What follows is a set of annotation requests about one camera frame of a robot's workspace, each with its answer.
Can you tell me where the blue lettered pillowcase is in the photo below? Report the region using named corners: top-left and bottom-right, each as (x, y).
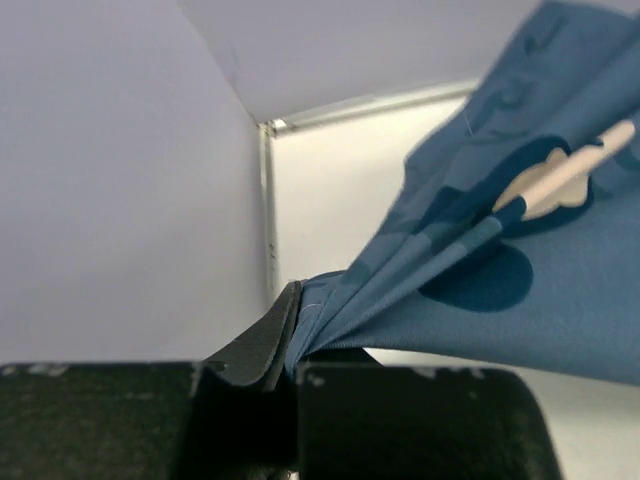
top-left (285, 1), bottom-right (639, 385)

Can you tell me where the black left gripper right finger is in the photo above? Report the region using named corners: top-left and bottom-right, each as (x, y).
top-left (296, 358), bottom-right (562, 479)

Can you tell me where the aluminium back rail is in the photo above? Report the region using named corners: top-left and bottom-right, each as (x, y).
top-left (261, 79), bottom-right (480, 136)

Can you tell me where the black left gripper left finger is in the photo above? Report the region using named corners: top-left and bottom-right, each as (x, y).
top-left (1, 281), bottom-right (302, 479)

